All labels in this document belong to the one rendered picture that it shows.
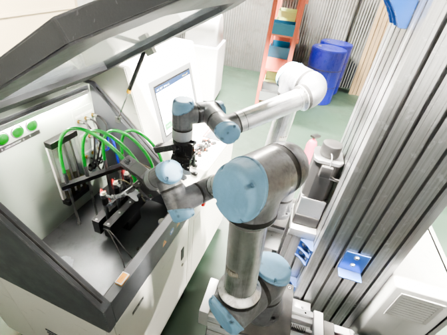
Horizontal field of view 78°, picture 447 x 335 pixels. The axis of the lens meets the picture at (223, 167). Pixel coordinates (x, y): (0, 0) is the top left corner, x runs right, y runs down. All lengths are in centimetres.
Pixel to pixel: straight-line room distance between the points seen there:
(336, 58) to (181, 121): 464
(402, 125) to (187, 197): 59
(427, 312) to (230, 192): 83
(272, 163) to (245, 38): 643
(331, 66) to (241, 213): 504
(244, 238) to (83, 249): 103
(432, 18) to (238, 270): 63
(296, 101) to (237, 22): 594
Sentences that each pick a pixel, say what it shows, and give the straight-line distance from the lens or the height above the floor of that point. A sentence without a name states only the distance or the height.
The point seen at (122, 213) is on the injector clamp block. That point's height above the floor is 98.
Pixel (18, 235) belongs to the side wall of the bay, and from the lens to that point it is 112.
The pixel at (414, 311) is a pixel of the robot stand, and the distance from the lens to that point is 117.
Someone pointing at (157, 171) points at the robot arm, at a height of 145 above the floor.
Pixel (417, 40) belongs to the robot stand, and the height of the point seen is 189.
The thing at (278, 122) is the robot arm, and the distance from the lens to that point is 123.
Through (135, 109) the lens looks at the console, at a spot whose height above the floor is 136.
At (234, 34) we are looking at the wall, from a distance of 695.
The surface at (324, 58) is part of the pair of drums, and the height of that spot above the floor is 83.
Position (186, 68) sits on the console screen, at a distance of 185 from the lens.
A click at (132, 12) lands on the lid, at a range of 48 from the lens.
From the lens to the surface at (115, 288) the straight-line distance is 121.
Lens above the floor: 197
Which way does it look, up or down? 36 degrees down
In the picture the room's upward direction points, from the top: 7 degrees clockwise
